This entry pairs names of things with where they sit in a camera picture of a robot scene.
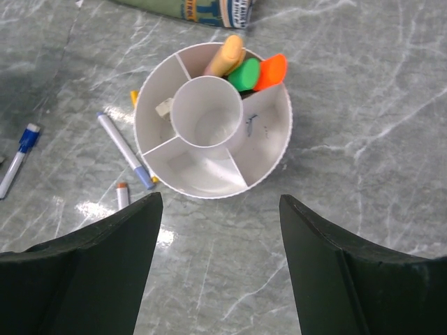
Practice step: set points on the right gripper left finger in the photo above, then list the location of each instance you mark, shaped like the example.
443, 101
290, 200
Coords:
90, 281

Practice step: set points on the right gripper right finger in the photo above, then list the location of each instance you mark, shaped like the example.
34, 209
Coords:
344, 284

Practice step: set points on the blue cap white marker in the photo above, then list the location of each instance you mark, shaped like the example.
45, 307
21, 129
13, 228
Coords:
27, 141

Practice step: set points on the white round divided organizer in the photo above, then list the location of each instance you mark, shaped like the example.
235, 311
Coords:
218, 142

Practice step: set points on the orange cap black highlighter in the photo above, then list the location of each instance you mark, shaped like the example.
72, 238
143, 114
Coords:
273, 72

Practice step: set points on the green cap black highlighter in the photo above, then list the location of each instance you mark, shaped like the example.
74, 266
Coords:
245, 76

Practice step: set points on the yellow pink highlighter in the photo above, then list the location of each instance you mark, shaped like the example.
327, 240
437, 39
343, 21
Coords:
229, 56

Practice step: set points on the grey white eraser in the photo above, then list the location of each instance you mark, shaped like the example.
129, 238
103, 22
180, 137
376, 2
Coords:
164, 109

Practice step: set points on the orange cap white marker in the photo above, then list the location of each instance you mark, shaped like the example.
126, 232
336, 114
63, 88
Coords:
123, 199

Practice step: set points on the light blue cap marker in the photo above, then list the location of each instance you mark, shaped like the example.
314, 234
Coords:
125, 150

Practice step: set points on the yellow cap white marker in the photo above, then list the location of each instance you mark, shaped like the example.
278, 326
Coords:
134, 97

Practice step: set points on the folded olive green t-shirt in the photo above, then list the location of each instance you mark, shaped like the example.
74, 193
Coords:
231, 14

